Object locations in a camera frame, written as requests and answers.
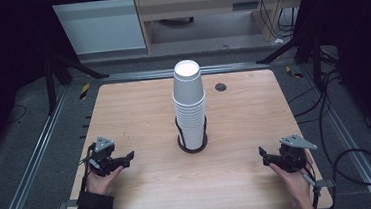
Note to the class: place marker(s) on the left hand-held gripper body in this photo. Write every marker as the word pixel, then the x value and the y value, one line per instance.
pixel 103 156

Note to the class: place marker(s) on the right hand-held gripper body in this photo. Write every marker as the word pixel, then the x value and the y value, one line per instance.
pixel 291 158

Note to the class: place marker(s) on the black metal stand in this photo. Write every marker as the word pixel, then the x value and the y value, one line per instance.
pixel 50 85
pixel 317 64

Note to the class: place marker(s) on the stack of white paper cups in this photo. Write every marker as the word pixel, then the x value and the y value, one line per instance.
pixel 191 130

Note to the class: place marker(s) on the black round table grommet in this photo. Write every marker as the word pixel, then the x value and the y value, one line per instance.
pixel 220 87

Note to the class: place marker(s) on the white cabinet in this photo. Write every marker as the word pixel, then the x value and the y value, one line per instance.
pixel 100 26

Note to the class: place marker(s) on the person's left hand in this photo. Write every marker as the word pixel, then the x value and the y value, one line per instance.
pixel 99 184

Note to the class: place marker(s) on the yellow black tape strip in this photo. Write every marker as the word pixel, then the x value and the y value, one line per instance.
pixel 84 91
pixel 294 72

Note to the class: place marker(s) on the light wooden desk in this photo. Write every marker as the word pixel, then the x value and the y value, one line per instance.
pixel 199 3

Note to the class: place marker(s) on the metal floor rail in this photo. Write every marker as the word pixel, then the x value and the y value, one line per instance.
pixel 31 170
pixel 354 151

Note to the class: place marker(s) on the person's right hand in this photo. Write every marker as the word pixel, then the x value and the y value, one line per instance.
pixel 296 182

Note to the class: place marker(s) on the grey tape piece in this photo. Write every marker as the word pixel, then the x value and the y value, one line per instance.
pixel 68 204
pixel 328 183

